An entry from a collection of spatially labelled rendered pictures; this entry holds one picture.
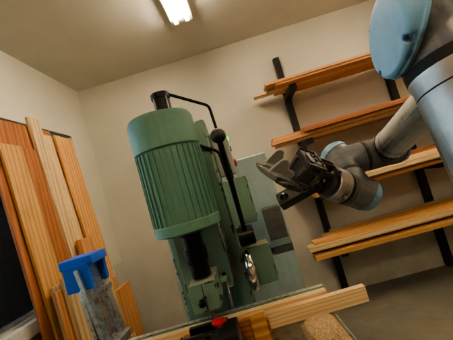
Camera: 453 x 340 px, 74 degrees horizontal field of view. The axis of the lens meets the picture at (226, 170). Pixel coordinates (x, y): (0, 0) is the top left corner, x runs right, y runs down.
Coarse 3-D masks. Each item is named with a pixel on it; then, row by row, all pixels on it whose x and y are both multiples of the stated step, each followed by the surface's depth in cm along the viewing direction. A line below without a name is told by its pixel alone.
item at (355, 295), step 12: (348, 288) 78; (360, 288) 77; (312, 300) 77; (324, 300) 77; (336, 300) 77; (348, 300) 77; (360, 300) 77; (264, 312) 78; (276, 312) 77; (288, 312) 77; (300, 312) 77; (312, 312) 77; (324, 312) 77; (276, 324) 77
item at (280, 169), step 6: (282, 162) 68; (288, 162) 69; (258, 168) 70; (264, 168) 70; (270, 168) 70; (276, 168) 69; (282, 168) 70; (288, 168) 70; (264, 174) 70; (270, 174) 70; (276, 174) 70; (282, 174) 71; (288, 174) 71; (294, 174) 71
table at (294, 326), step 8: (304, 320) 76; (280, 328) 76; (288, 328) 75; (296, 328) 74; (344, 328) 68; (280, 336) 72; (288, 336) 71; (296, 336) 70; (304, 336) 70; (352, 336) 64
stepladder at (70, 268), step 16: (80, 256) 141; (96, 256) 143; (64, 272) 137; (80, 272) 136; (96, 272) 150; (80, 288) 135; (96, 288) 145; (96, 304) 138; (112, 304) 149; (96, 320) 134; (112, 320) 150; (96, 336) 134; (112, 336) 138; (128, 336) 151
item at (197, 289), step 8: (216, 272) 82; (192, 280) 79; (200, 280) 77; (208, 280) 75; (216, 280) 78; (192, 288) 74; (200, 288) 74; (208, 288) 74; (216, 288) 74; (192, 296) 74; (200, 296) 74; (208, 296) 74; (216, 296) 74; (192, 304) 74; (208, 304) 74; (216, 304) 74; (200, 312) 73
